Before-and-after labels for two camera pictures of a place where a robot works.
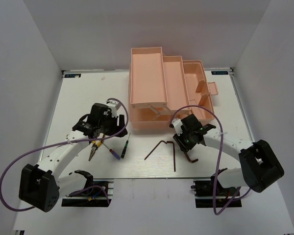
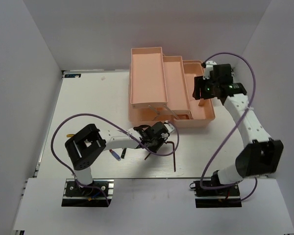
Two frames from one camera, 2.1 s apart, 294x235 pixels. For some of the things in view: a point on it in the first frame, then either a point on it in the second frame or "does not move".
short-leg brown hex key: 189,159 to 201,102
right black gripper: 183,147 to 199,82
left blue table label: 74,75 does not move
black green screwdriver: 124,149 does not move
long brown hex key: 174,165 does not move
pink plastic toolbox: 164,88 does not move
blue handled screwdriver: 112,152 does not move
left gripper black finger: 121,125 to 155,145
